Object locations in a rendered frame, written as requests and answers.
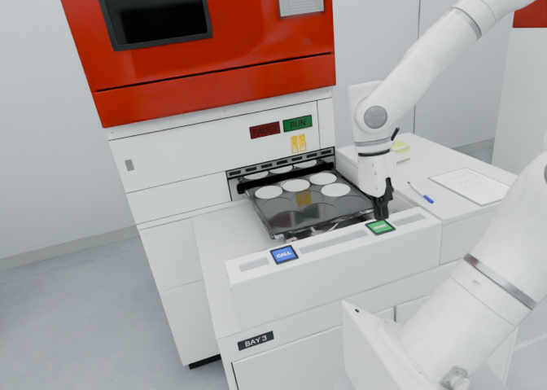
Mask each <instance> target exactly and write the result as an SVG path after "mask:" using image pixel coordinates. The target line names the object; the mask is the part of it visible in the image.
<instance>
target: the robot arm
mask: <svg viewBox="0 0 547 390"><path fill-rule="evenodd" d="M534 1H535V0H458V1H457V2H456V3H455V4H454V5H452V6H451V7H450V8H449V9H448V10H447V11H446V12H445V13H444V14H443V15H442V16H441V17H440V18H439V19H438V20H437V21H436V22H435V23H434V24H433V25H432V26H431V27H430V28H429V29H428V30H427V31H426V32H425V33H424V34H423V35H422V36H421V37H420V38H419V39H418V40H417V41H416V42H415V43H414V44H413V45H412V46H411V47H410V48H409V49H408V50H407V52H406V53H405V55H404V57H403V58H402V60H401V61H400V62H399V64H398V65H397V66H396V68H395V69H394V70H393V71H392V72H391V73H390V75H389V76H388V77H387V78H386V79H385V80H384V81H382V80H374V81H365V82H361V83H356V84H354V85H350V86H349V87H348V101H349V107H350V113H351V120H352V131H353V137H354V144H355V151H356V152H358V153H357V154H358V156H357V170H358V180H359V187H360V189H361V191H364V192H365V193H367V194H369V195H370V199H371V203H372V204H373V210H374V219H375V220H377V221H382V220H385V219H388V218H389V215H388V207H387V204H388V201H391V200H393V196H392V194H393V193H395V191H396V181H395V175H394V170H393V166H392V159H391V156H390V153H389V152H390V147H392V141H391V134H390V126H391V125H393V124H394V123H395V122H396V121H398V120H399V119H400V118H401V117H402V116H403V115H404V114H405V113H406V112H407V111H409V110H410V109H411V108H412V107H413V106H414V105H415V104H416V103H417V102H418V101H419V100H420V99H421V98H422V97H423V96H424V95H425V94H426V92H427V91H428V90H429V89H430V87H431V85H432V84H433V82H434V80H435V79H436V78H437V77H438V76H439V75H440V74H441V73H442V72H443V71H444V70H445V69H446V68H447V67H448V66H449V65H450V64H452V63H453V62H454V61H455V60H456V59H457V58H458V57H460V56H461V55H462V54H463V53H464V52H465V51H466V50H468V49H469V48H470V47H471V46H472V45H473V44H474V43H475V42H477V41H478V40H479V39H480V38H481V37H482V36H483V35H484V34H485V33H486V32H487V31H488V30H489V29H490V28H491V27H492V26H493V25H494V24H496V23H497V22H498V21H499V20H500V19H501V18H502V17H504V16H505V15H507V14H509V13H510V12H512V11H517V10H519V9H521V8H523V7H525V6H527V5H529V4H530V3H532V2H534ZM464 260H465V261H464ZM467 262H468V263H469V264H468V263H467ZM471 265H472V266H471ZM480 272H481V273H480ZM490 279H491V280H490ZM502 288H503V289H502ZM546 296H547V121H546V126H545V138H544V143H543V148H542V153H541V154H540V155H539V156H537V157H536V158H535V159H534V160H533V161H532V162H531V163H530V164H529V165H528V166H527V167H526V168H525V169H524V170H523V171H522V172H521V173H520V174H519V175H518V176H517V178H516V179H515V180H514V182H513V183H512V185H511V186H510V188H509V190H508V191H507V192H506V194H505V196H504V198H503V199H502V201H501V202H500V204H499V206H498V208H497V210H496V211H495V213H494V215H493V217H492V220H491V221H490V223H489V225H488V227H487V229H486V230H485V231H484V233H483V235H482V236H481V238H480V239H479V240H478V242H477V243H476V244H475V245H474V246H473V248H472V249H471V250H470V251H469V252H468V253H467V254H466V255H465V256H464V257H463V258H462V260H461V261H460V262H459V263H458V264H457V266H456V267H455V268H454V269H453V270H452V271H451V273H450V274H449V275H448V276H447V277H446V279H445V280H444V281H443V282H442V283H441V284H440V285H439V286H438V287H437V288H436V289H435V291H434V292H433V293H432V294H431V295H430V296H429V298H428V299H427V300H426V301H425V302H424V303H423V305H422V306H421V307H420V308H419V309H418V311H417V312H416V313H415V314H414V315H413V316H412V318H411V319H410V320H408V321H407V323H406V324H405V325H404V326H402V325H400V324H398V323H396V322H394V321H392V320H390V319H387V318H382V319H381V320H380V321H379V323H378V325H377V327H378V331H379V334H380V336H381V337H382V339H383V342H384V343H385V344H386V345H387V347H388V349H389V350H390V351H391V352H392V354H393V355H394V357H395V358H396V359H397V360H398V362H399V363H400V364H401V365H402V366H403V367H404V368H405V369H406V370H407V371H408V372H409V373H410V374H411V375H412V376H413V377H414V378H415V379H416V380H417V381H418V382H419V383H420V384H421V385H422V386H423V387H424V388H425V389H426V390H469V388H470V381H469V378H470V377H471V376H472V375H473V374H474V373H475V372H476V371H477V370H478V369H479V368H480V367H481V366H482V365H483V364H484V362H485V361H486V360H487V359H488V358H489V357H490V356H491V355H492V354H493V353H494V352H495V351H496V349H497V348H498V347H499V346H500V345H501V344H502V343H503V342H504V341H505V340H506V339H507V337H508V336H509V335H510V334H511V333H512V332H513V331H514V330H515V329H516V328H517V326H518V325H519V324H520V323H521V322H522V321H523V320H524V319H525V318H526V317H527V315H528V314H529V313H530V312H531V311H532V310H533V309H534V308H535V307H536V306H537V305H538V304H539V303H540V302H541V301H542V300H543V299H544V298H545V297H546ZM515 298H516V299H515ZM521 302H522V303H521ZM525 305H526V306H525Z"/></svg>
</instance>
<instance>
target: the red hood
mask: <svg viewBox="0 0 547 390"><path fill-rule="evenodd" d="M60 1H61V4H62V7H63V11H64V14H65V16H66V19H67V22H68V26H69V28H70V31H71V34H72V38H73V41H74V43H75V46H76V49H77V53H78V55H79V58H80V61H81V65H82V67H83V70H84V73H85V77H86V80H87V82H88V85H89V88H90V92H91V95H92V98H93V100H94V105H95V107H96V110H97V113H98V117H99V119H100V122H101V125H102V127H103V128H104V129H106V128H110V127H115V126H119V125H127V124H132V123H137V122H141V121H149V120H154V119H158V118H163V117H167V116H176V115H180V114H185V113H189V112H197V111H202V110H207V109H211V108H215V107H224V106H228V105H233V104H237V103H245V102H250V101H255V100H259V99H267V98H272V97H277V96H281V95H285V94H294V93H298V92H303V91H307V90H315V89H320V88H325V87H329V86H334V85H336V71H335V36H334V19H333V1H332V0H60Z"/></svg>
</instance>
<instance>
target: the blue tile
mask: <svg viewBox="0 0 547 390"><path fill-rule="evenodd" d="M273 255H274V257H275V259H276V261H277V262H279V261H284V260H286V259H289V258H292V257H295V254H294V253H293V251H292V250H291V248H290V247H288V248H284V249H280V250H277V251H274V252H273Z"/></svg>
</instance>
